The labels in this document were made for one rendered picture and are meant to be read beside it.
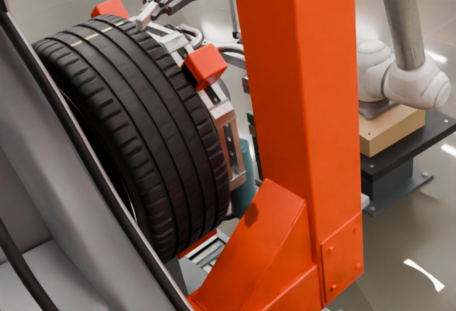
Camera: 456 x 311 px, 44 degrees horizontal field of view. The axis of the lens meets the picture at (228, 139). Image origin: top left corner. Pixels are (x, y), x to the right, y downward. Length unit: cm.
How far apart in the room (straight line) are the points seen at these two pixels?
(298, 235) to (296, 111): 30
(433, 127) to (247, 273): 138
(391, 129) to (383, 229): 41
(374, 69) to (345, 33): 112
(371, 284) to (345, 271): 76
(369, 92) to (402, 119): 17
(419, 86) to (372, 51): 24
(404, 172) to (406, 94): 53
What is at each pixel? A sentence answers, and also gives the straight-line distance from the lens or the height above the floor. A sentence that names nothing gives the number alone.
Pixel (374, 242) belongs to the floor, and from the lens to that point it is 236.
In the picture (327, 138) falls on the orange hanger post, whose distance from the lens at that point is 117.
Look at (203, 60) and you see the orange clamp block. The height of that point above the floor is 111.
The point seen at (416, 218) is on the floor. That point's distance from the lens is 246.
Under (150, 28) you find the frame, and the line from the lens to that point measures 152.
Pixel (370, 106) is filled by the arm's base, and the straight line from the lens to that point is 234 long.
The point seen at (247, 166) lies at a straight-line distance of 166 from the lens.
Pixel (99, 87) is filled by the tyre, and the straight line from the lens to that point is 126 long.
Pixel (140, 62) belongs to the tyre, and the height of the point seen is 113.
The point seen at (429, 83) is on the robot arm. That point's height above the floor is 60.
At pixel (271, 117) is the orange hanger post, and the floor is 105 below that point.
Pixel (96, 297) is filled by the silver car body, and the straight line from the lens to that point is 95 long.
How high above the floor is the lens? 167
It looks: 34 degrees down
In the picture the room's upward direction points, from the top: 11 degrees counter-clockwise
